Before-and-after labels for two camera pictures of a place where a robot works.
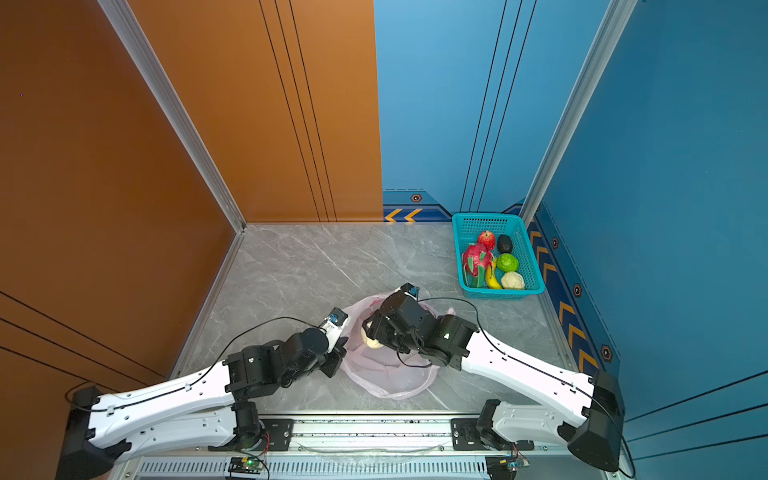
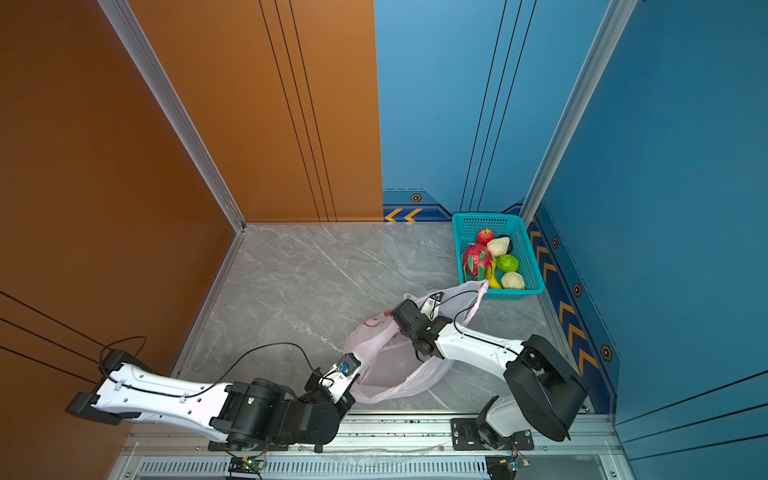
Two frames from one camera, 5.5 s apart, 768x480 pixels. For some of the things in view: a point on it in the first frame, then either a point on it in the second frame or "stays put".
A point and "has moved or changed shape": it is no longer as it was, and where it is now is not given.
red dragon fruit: [475, 259] stays put
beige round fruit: [512, 280] stays put
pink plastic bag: [385, 370] has moved or changed shape
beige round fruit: [368, 340] to [498, 246]
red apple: [487, 240] stays put
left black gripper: [337, 356] to [346, 404]
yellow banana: [491, 277] stays put
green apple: [507, 262] stays put
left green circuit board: [245, 464] stays put
